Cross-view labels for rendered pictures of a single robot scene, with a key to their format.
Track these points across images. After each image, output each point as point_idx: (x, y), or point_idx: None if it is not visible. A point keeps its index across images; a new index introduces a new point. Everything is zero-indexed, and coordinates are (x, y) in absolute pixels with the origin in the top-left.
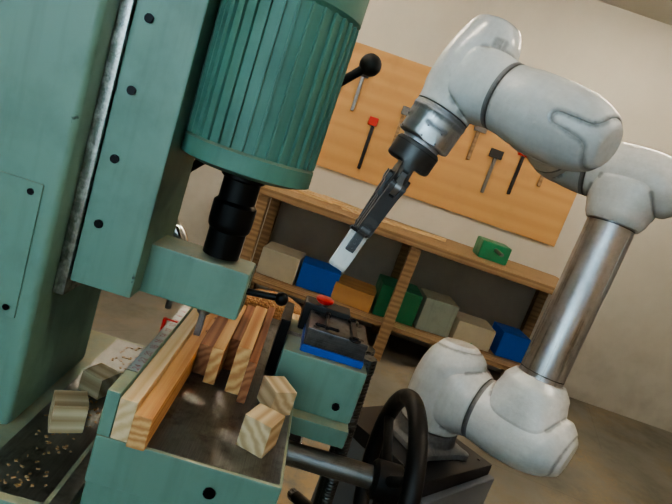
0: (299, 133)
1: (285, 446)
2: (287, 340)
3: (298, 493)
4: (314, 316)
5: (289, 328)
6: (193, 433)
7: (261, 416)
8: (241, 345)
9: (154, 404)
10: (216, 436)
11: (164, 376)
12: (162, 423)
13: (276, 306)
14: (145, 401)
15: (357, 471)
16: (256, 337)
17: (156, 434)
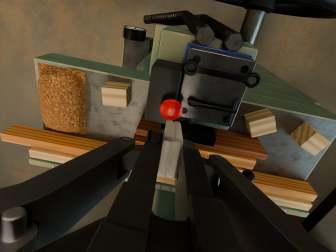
0: None
1: (305, 115)
2: (209, 125)
3: (154, 19)
4: (196, 116)
5: (178, 119)
6: (292, 163)
7: (317, 147)
8: (251, 168)
9: (303, 195)
10: (295, 152)
11: (272, 192)
12: (283, 176)
13: (75, 105)
14: (300, 198)
15: (260, 27)
16: (231, 156)
17: (293, 178)
